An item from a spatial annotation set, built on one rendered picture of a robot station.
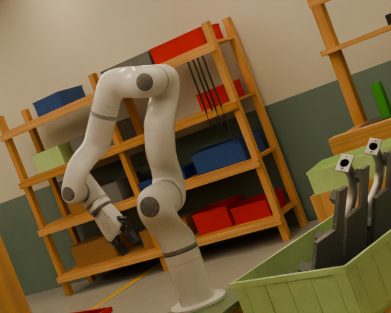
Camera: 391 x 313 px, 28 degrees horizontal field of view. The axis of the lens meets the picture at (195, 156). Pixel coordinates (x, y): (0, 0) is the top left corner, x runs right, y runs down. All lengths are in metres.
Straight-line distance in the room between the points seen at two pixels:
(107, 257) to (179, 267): 6.26
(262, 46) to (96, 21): 2.02
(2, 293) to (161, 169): 0.93
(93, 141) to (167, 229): 0.38
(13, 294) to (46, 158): 7.07
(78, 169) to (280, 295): 0.78
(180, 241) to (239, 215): 5.15
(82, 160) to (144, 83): 0.35
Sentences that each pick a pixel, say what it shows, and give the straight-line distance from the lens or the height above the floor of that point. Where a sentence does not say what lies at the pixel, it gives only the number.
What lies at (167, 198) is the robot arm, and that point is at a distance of 2.45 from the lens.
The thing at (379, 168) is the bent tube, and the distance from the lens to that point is 2.49.
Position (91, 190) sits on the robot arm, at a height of 1.34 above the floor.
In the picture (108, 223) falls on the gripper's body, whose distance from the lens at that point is 2.59.
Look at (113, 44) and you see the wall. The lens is 8.69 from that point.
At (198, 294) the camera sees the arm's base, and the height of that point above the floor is 0.91.
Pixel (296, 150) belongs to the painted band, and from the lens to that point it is 7.84.
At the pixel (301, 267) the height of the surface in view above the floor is 0.95.
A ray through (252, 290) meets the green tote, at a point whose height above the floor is 0.93.
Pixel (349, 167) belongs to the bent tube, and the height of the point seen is 1.16.
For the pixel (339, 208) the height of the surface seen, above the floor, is 1.08.
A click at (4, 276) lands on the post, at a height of 1.28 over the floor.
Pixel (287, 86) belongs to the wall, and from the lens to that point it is 7.74.
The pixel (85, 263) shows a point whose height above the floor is 0.30.
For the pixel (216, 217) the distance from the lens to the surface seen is 7.80.
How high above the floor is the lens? 1.47
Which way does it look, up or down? 3 degrees down
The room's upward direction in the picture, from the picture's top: 21 degrees counter-clockwise
